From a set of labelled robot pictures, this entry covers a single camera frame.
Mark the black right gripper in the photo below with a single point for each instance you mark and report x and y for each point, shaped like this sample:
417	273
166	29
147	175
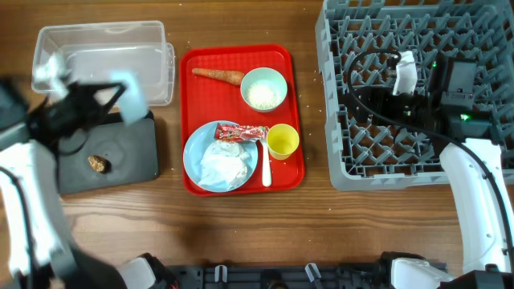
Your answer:
378	96

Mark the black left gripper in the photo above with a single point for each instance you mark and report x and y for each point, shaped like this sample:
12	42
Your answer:
79	99

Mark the brown food scrap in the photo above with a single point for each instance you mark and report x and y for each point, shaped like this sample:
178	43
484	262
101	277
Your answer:
98	163

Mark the yellow plastic cup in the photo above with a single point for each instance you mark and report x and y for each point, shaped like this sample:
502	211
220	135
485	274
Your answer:
282	140

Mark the mint green rice bowl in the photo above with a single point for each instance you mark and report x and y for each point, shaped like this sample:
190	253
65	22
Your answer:
263	89

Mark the red snack wrapper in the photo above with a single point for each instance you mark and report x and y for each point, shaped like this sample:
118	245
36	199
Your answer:
240	133

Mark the white napkin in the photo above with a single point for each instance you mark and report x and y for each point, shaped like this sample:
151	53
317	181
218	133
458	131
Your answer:
224	163

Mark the small light blue bowl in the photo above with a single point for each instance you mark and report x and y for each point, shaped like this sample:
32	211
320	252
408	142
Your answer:
132	104

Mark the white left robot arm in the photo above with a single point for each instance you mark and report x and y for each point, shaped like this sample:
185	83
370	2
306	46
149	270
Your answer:
42	247

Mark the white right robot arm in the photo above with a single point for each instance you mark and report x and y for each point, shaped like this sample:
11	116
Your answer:
470	156

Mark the black waste tray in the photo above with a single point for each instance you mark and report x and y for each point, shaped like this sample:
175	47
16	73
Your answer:
130	150

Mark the grey dishwasher rack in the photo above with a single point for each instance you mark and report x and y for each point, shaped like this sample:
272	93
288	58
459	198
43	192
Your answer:
354	40

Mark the clear plastic bin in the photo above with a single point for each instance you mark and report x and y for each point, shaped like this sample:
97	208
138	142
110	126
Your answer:
89	53

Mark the large light blue plate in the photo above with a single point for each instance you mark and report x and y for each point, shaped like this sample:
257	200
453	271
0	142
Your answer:
193	152

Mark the white plastic spoon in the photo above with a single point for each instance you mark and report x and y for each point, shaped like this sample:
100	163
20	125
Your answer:
266	168

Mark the red plastic tray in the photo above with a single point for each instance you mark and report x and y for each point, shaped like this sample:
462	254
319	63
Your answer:
206	100

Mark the orange carrot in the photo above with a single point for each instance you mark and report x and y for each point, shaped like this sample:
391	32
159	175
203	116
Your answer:
232	77

